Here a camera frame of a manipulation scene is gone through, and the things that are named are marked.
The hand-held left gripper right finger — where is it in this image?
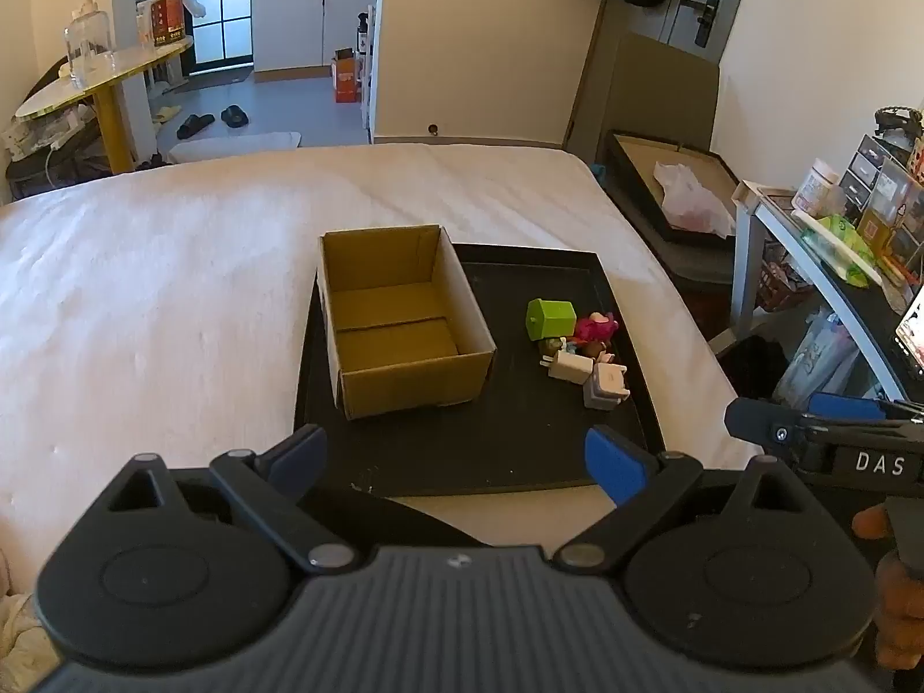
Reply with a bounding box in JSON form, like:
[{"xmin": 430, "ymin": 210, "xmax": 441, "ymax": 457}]
[{"xmin": 552, "ymin": 427, "xmax": 820, "ymax": 579}]

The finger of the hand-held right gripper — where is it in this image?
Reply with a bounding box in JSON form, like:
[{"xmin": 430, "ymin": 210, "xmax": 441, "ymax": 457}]
[
  {"xmin": 725, "ymin": 397, "xmax": 831, "ymax": 460},
  {"xmin": 807, "ymin": 393, "xmax": 924, "ymax": 424}
]

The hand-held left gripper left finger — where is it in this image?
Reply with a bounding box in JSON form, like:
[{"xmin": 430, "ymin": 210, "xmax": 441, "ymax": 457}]
[{"xmin": 108, "ymin": 424, "xmax": 358, "ymax": 576}]

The black tray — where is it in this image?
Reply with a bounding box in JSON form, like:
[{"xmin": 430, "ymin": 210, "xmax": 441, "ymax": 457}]
[{"xmin": 293, "ymin": 241, "xmax": 666, "ymax": 499}]

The pink figure toy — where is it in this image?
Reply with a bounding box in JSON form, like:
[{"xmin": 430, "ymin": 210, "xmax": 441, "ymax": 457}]
[{"xmin": 573, "ymin": 311, "xmax": 622, "ymax": 348}]

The green cube toy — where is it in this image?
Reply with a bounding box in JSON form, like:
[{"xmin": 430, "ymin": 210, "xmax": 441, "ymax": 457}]
[{"xmin": 526, "ymin": 298, "xmax": 579, "ymax": 342}]

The cardboard box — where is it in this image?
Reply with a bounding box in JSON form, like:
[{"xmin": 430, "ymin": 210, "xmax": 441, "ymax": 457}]
[{"xmin": 315, "ymin": 224, "xmax": 497, "ymax": 421}]

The person's right hand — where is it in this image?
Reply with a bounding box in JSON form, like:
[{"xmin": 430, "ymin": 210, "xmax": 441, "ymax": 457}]
[{"xmin": 850, "ymin": 502, "xmax": 924, "ymax": 666}]

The bag under desk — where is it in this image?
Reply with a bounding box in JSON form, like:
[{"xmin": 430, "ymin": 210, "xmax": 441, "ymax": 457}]
[{"xmin": 775, "ymin": 309, "xmax": 862, "ymax": 407}]

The grey cube charger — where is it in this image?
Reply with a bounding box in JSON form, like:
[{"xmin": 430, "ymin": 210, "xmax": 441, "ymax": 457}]
[{"xmin": 583, "ymin": 361, "xmax": 632, "ymax": 412}]

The white charger plug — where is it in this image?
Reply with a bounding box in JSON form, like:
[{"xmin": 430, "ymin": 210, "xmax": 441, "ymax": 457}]
[{"xmin": 540, "ymin": 348, "xmax": 595, "ymax": 382}]

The white desk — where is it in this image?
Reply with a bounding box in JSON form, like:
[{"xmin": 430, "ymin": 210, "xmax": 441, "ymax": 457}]
[{"xmin": 731, "ymin": 180, "xmax": 924, "ymax": 407}]

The green packet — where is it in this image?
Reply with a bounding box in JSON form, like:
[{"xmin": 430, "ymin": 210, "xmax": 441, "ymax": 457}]
[{"xmin": 801, "ymin": 214, "xmax": 880, "ymax": 287}]

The white bottle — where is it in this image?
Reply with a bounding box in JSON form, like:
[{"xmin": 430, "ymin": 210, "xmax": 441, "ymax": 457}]
[{"xmin": 791, "ymin": 158, "xmax": 843, "ymax": 218}]

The white bed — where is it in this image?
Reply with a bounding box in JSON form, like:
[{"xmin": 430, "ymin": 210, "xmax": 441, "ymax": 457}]
[{"xmin": 0, "ymin": 143, "xmax": 766, "ymax": 593}]

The white plastic bag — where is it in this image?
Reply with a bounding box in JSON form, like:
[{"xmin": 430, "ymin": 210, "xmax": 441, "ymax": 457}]
[{"xmin": 653, "ymin": 161, "xmax": 736, "ymax": 239}]

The small drawer unit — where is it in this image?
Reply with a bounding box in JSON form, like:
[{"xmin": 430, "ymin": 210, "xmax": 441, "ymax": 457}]
[{"xmin": 847, "ymin": 135, "xmax": 886, "ymax": 196}]

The flat black box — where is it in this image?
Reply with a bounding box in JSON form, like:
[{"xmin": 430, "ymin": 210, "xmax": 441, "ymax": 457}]
[{"xmin": 602, "ymin": 130, "xmax": 744, "ymax": 284}]

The white floor mat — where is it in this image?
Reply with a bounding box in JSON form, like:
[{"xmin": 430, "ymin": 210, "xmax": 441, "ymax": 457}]
[{"xmin": 167, "ymin": 131, "xmax": 303, "ymax": 164}]

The large cardboard sheet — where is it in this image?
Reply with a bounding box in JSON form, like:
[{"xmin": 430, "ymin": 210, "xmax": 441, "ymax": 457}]
[{"xmin": 563, "ymin": 14, "xmax": 723, "ymax": 169}]

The orange carton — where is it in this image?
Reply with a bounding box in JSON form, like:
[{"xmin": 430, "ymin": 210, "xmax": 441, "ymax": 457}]
[{"xmin": 331, "ymin": 49, "xmax": 363, "ymax": 104}]

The yellow round table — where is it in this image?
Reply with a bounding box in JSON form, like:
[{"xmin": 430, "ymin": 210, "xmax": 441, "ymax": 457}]
[{"xmin": 16, "ymin": 36, "xmax": 196, "ymax": 176}]

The pile under yellow table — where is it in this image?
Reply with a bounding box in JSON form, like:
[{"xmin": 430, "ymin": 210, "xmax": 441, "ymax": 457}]
[{"xmin": 0, "ymin": 102, "xmax": 103, "ymax": 183}]

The black door lock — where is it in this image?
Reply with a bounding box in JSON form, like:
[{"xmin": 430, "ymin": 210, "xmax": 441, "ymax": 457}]
[{"xmin": 694, "ymin": 0, "xmax": 724, "ymax": 45}]

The white kitchen cabinet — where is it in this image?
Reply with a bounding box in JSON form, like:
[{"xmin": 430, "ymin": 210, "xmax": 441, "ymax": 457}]
[{"xmin": 249, "ymin": 0, "xmax": 380, "ymax": 74}]

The black framed glass door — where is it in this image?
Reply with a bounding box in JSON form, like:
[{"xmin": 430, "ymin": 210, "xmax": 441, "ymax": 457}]
[{"xmin": 184, "ymin": 0, "xmax": 255, "ymax": 68}]

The red tin can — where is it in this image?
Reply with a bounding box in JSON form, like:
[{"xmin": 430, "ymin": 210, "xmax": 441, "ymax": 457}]
[{"xmin": 149, "ymin": 0, "xmax": 186, "ymax": 49}]

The clear glass jar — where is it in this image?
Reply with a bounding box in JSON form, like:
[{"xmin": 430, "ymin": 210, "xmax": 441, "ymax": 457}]
[{"xmin": 64, "ymin": 10, "xmax": 118, "ymax": 89}]

